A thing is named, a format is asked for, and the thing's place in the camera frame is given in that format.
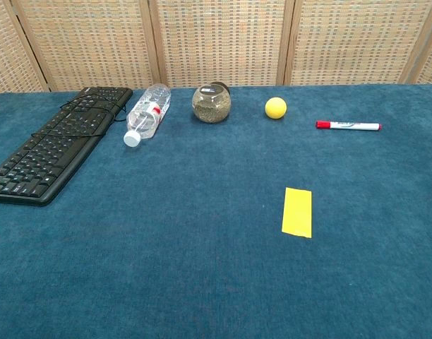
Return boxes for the round glass jar with grains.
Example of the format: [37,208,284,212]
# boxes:
[191,81,232,124]

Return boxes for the blue table cloth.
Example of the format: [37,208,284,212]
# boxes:
[0,83,432,339]

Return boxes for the yellow foam ball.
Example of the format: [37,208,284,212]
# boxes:
[265,97,288,120]

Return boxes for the clear plastic water bottle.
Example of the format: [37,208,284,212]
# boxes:
[123,83,172,148]

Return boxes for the woven folding screen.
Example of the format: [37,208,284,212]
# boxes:
[0,0,432,97]

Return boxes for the red capped whiteboard marker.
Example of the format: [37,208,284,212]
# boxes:
[316,120,383,132]

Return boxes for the black computer keyboard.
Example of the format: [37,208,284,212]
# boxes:
[0,86,133,207]

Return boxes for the black keyboard cable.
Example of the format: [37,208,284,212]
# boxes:
[30,93,130,139]

